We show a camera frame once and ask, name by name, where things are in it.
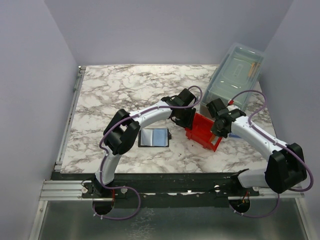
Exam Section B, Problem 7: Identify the red plastic bin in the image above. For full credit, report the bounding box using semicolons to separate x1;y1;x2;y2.
184;113;222;152

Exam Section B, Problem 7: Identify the black leather card holder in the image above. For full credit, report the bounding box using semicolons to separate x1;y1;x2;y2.
138;128;172;148

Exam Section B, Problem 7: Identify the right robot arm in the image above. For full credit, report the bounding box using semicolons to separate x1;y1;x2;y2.
209;108;307;196

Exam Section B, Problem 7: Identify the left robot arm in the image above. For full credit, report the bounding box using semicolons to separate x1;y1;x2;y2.
92;93;197;198

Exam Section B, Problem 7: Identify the clear plastic storage box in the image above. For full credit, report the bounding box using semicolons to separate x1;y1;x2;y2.
199;43;264;118

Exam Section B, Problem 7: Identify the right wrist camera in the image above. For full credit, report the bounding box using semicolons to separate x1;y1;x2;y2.
206;98;228;118

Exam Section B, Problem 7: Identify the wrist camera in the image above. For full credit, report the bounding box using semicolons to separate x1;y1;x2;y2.
206;98;228;118
173;88;197;107

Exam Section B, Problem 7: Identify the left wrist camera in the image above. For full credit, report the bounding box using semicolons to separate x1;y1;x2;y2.
173;88;197;107

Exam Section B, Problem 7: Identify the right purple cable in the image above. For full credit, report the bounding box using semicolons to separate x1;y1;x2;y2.
227;89;315;218

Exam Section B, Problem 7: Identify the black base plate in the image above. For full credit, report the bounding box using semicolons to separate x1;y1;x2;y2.
49;172;292;210

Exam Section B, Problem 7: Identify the aluminium mounting rail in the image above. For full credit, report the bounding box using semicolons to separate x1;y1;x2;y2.
39;180;305;201

